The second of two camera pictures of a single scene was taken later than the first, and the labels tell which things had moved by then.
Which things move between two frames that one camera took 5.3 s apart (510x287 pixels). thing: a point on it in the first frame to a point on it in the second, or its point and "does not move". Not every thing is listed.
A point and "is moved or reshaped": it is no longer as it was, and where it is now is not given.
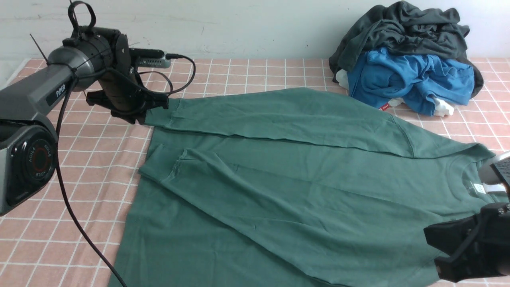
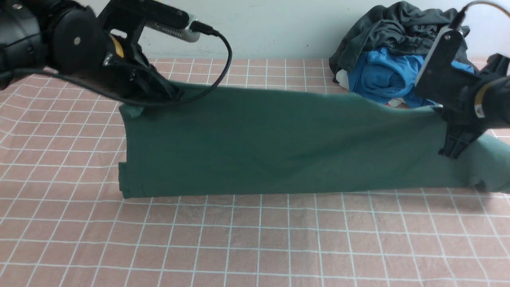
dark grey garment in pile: x=401 y=27 does not move
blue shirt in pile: x=385 y=79 does not move
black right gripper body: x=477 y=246 to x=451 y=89
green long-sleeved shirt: x=287 y=187 is moved or reshaped
